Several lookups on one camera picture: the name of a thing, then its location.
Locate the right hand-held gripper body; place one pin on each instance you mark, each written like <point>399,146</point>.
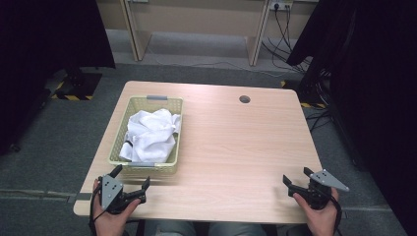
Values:
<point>319,196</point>

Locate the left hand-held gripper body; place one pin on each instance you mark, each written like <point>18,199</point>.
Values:
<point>111,191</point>

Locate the white shirt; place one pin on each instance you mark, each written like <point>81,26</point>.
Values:
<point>150,137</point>

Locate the yellow-green plastic basket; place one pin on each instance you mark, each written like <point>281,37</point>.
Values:
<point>144,103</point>

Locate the person's right hand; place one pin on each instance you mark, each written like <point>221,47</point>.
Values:
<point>319,221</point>

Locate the person's left hand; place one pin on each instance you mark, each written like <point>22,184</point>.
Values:
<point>109,226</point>

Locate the person's left leg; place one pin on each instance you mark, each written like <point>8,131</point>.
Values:
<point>170,229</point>

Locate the person's leg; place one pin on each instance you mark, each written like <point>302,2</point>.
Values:
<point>236,230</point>
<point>170,229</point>

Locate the person's right leg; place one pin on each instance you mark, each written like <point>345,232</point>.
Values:
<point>236,230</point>

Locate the black stand base striped tape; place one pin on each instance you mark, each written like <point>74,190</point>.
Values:
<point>308,93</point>
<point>83,85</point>

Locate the black curtain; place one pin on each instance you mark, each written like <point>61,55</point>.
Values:
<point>377,82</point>
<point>49,32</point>

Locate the white power outlet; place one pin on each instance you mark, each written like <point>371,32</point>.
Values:
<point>281,5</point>

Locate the beige wooden desk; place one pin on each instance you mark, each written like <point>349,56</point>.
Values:
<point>196,16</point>

